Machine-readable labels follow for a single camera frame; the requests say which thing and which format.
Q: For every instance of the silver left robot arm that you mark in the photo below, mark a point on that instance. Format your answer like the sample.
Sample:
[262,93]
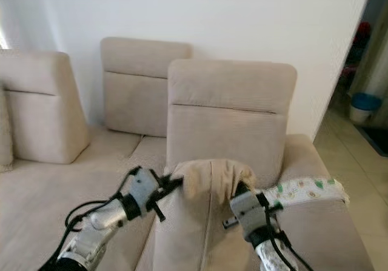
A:
[97,234]

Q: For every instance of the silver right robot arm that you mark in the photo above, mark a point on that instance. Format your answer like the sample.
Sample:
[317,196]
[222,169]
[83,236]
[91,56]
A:
[273,250]

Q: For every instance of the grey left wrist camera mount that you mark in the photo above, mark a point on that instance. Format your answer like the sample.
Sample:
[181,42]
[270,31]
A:
[143,189]

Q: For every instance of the beige fabric sectional sofa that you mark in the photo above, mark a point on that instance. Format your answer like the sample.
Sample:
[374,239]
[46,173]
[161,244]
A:
[54,204]

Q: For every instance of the dark floor mat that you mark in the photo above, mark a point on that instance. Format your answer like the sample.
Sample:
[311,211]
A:
[376,140]

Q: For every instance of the grey bin with blue lid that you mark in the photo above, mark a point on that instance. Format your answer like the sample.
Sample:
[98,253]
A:
[365,107]

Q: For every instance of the large beige sofa backrest cushion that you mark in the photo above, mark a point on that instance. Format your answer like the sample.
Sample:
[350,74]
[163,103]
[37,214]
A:
[230,116]

